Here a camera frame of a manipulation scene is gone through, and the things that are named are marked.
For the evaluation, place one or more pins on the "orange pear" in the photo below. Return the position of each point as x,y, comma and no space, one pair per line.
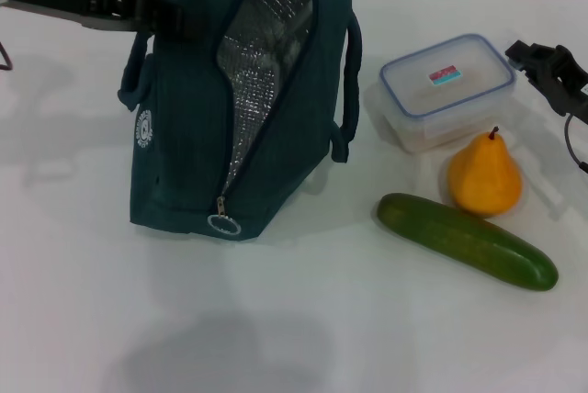
482,177

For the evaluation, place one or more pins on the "green cucumber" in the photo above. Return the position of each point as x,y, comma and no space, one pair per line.
450,237

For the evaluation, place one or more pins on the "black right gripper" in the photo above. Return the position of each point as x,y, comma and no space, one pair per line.
572,85

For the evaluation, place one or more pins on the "clear plastic box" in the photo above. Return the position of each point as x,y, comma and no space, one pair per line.
441,104

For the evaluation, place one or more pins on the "dark teal insulated lunch bag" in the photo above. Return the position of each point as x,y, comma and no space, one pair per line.
184,145

